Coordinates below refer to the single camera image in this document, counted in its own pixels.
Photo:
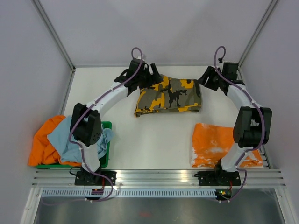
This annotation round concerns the folded orange trousers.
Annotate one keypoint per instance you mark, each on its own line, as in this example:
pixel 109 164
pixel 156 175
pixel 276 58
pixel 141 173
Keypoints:
pixel 209 144

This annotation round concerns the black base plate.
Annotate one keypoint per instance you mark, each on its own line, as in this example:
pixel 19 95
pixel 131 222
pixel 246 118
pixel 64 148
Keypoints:
pixel 84 178
pixel 218 178

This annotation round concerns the green plastic bin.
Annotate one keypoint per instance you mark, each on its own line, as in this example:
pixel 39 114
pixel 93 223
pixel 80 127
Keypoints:
pixel 103 160

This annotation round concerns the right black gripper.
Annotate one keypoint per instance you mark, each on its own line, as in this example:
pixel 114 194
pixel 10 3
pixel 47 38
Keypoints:
pixel 210 72

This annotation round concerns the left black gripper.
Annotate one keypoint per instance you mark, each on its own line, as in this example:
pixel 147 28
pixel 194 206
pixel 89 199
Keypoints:
pixel 153 79

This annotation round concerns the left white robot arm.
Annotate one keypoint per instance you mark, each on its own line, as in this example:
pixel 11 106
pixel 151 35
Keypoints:
pixel 86 129

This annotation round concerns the orange garment in bin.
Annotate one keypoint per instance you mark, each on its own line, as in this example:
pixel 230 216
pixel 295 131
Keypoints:
pixel 42 151

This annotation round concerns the light blue garment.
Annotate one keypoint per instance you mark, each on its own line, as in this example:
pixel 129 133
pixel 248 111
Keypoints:
pixel 59 138

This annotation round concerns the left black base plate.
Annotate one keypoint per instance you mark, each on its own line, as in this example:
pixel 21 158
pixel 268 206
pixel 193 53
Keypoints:
pixel 84 178

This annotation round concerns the aluminium rail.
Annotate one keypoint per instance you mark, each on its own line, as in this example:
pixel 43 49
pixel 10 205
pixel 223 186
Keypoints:
pixel 157 178

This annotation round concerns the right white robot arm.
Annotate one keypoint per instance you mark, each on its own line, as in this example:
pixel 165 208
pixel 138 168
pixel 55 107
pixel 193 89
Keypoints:
pixel 251 130

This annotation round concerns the camouflage trousers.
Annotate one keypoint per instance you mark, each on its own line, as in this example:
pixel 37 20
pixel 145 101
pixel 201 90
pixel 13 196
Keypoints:
pixel 170 95

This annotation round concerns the white slotted cable duct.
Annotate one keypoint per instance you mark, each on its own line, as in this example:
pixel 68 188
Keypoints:
pixel 87 192

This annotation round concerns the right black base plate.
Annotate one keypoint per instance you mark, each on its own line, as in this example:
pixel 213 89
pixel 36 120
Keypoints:
pixel 218 178

